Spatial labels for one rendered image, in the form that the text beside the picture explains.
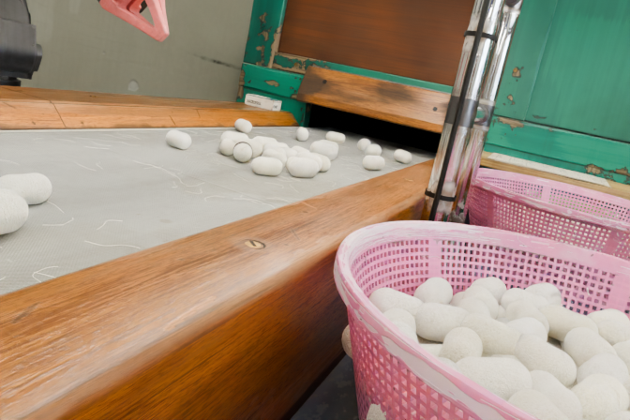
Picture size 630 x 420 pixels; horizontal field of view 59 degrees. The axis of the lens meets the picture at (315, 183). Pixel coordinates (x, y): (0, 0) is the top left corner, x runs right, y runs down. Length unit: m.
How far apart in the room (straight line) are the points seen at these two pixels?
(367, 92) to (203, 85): 1.21
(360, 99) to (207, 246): 0.79
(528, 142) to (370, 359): 0.82
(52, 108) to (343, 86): 0.56
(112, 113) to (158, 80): 1.57
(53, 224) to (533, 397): 0.24
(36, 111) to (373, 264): 0.40
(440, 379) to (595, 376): 0.12
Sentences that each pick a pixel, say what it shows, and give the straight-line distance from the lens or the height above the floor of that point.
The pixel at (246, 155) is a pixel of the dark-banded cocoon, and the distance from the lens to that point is 0.58.
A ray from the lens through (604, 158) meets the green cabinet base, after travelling 1.02.
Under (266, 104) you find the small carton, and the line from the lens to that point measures 1.05.
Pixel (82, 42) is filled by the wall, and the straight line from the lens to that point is 2.47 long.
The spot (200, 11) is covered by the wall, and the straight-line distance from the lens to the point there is 2.18.
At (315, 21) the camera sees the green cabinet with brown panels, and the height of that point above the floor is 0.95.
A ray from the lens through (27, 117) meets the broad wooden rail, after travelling 0.60.
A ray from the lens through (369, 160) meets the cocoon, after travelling 0.71.
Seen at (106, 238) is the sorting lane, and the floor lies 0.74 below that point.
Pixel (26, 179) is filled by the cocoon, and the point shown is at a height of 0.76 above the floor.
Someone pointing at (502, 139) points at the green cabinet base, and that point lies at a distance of 1.02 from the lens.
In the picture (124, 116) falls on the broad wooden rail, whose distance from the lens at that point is 0.69.
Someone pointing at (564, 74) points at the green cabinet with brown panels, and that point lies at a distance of 1.03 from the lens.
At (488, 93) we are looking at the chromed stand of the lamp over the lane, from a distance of 0.60.
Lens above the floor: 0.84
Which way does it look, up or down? 11 degrees down
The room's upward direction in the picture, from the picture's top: 12 degrees clockwise
